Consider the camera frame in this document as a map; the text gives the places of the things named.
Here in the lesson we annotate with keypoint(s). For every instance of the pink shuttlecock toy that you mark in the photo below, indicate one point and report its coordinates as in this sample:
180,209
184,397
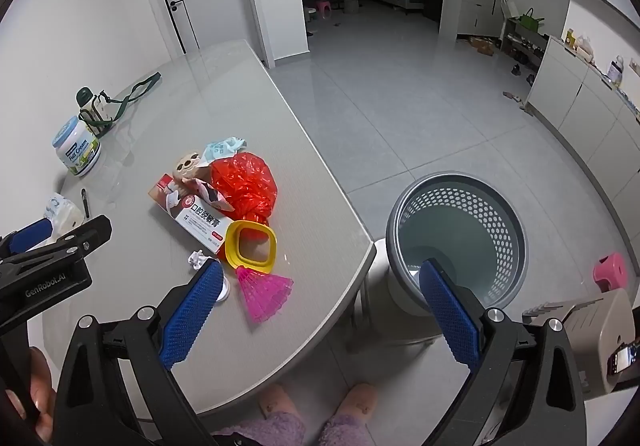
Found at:
265,296

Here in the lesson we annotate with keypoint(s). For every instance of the red plastic bag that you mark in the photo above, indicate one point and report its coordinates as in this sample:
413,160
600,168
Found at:
245,186

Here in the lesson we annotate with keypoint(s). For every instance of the pink fuzzy slipper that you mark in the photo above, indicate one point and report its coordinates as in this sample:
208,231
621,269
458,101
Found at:
280,403
356,403

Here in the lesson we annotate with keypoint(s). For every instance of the pink plastic stool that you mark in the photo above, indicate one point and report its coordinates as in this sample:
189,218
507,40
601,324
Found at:
611,271

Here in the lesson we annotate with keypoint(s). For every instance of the shoe rack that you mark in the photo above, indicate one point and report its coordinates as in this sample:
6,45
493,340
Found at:
522,46

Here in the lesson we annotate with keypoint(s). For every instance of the beige plastic stool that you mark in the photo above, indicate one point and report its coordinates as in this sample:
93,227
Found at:
585,336

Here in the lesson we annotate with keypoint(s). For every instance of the light blue wrapper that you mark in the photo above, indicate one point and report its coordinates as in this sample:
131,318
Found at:
222,147

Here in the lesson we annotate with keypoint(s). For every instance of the cardboard box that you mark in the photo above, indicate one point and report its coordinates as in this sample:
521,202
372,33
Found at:
481,45

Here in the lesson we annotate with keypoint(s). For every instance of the red white toothpaste box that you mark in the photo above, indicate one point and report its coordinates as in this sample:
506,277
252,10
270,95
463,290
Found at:
192,226

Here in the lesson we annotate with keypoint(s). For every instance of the small white round cap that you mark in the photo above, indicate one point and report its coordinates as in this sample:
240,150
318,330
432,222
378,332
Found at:
225,290

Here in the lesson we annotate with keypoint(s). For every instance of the crumpled white paper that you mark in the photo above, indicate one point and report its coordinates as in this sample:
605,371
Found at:
197,260

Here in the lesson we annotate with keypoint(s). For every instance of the beige sloth toy figure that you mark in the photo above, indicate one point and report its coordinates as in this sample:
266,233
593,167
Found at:
187,166

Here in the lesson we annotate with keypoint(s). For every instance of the white base cabinet counter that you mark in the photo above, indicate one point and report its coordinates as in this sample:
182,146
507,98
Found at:
575,96

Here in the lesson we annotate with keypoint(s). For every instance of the person's left hand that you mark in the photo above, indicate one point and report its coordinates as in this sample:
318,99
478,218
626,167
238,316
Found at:
44,386

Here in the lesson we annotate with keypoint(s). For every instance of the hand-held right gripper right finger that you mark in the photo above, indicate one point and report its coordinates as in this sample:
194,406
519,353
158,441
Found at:
450,321

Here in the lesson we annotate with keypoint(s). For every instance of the pink fuzzy slippers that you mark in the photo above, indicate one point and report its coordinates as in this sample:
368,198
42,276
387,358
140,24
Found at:
270,433

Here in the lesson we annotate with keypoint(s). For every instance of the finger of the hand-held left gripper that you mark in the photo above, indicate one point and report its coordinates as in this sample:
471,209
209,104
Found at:
75,240
30,235

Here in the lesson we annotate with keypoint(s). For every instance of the black pen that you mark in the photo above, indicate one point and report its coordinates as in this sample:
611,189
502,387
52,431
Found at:
85,203

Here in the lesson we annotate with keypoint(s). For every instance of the small pink stool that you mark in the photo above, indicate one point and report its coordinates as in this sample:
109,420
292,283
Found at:
323,10

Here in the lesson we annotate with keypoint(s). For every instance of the white milk powder can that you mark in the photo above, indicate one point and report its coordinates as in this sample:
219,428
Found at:
77,146

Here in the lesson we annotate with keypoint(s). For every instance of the white tissue pack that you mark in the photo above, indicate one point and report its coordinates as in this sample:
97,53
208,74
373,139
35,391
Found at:
62,218

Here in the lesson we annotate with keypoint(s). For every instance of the white plastic stool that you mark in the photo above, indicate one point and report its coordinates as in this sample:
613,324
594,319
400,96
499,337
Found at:
395,311

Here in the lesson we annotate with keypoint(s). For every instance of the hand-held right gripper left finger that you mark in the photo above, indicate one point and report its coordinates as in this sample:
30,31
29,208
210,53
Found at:
192,316

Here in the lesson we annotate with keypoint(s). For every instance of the grey perforated plastic basket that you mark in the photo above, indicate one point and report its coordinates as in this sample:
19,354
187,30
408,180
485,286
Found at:
480,226

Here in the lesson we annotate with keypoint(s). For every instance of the black smartphone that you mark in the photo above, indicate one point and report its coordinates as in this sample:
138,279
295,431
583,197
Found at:
622,360

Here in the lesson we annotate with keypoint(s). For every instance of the pink white snack wrapper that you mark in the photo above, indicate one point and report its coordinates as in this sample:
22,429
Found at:
212,196

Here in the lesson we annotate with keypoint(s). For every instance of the green tote bag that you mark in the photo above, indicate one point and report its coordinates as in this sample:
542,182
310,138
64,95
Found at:
530,21

